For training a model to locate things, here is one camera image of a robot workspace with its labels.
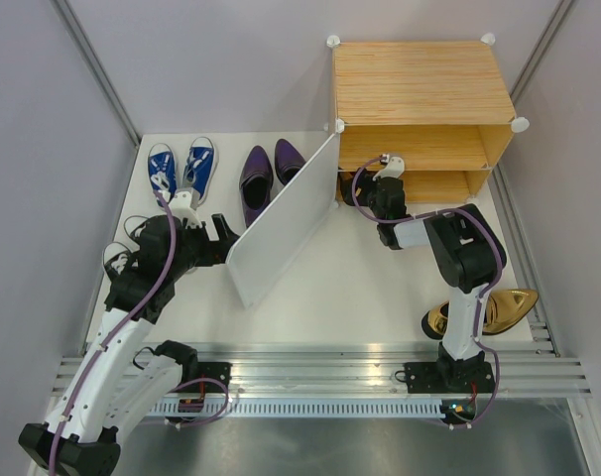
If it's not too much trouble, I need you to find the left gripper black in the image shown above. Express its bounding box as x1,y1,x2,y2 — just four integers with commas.
167,213,243,280

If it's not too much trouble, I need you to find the gold loafer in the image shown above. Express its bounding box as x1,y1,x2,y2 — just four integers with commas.
337,170,366,206
421,289,539,340

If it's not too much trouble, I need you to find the white cabinet door panel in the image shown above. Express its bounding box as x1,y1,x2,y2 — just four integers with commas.
226,134,340,308

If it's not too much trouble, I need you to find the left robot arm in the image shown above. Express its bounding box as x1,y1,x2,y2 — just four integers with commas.
18,213,238,475

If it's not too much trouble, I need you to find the wooden shoe cabinet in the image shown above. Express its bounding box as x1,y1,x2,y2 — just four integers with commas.
326,34,530,204

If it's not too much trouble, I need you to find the left purple pointed loafer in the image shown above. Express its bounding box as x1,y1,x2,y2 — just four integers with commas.
239,145,274,228

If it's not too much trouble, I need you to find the purple pointed loafer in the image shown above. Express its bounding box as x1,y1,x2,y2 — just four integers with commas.
275,139,305,185
239,145,274,228

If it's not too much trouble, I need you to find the right blue canvas sneaker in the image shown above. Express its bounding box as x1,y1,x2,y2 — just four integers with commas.
182,136,217,204

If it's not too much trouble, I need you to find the blue canvas sneaker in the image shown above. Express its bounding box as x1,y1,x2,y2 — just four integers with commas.
182,136,217,204
147,143,178,202

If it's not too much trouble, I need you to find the black white sneaker far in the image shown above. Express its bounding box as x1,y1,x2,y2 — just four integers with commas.
123,215,149,243

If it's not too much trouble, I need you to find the black white sneaker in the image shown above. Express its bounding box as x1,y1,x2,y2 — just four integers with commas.
123,215,149,243
102,241,132,280

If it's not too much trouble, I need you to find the left blue canvas sneaker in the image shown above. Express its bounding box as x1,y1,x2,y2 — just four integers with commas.
147,143,178,202

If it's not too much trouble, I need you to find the right purple pointed loafer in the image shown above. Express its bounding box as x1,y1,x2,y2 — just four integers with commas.
275,139,305,185

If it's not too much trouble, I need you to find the black white sneaker near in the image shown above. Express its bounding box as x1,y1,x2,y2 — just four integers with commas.
102,241,132,280

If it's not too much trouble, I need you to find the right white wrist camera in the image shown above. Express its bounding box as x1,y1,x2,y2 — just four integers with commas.
373,154,405,181

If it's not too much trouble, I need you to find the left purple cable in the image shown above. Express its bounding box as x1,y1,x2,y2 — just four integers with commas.
47,195,176,472

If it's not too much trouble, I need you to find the purple cable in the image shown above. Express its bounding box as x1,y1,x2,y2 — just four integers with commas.
47,195,176,472
351,156,509,398

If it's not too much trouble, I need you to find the aluminium rail base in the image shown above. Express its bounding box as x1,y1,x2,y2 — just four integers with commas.
50,341,594,398

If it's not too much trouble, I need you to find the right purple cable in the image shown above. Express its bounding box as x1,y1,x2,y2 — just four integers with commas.
351,156,509,398

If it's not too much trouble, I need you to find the white slotted cable duct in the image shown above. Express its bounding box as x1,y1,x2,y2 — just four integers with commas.
148,398,443,419

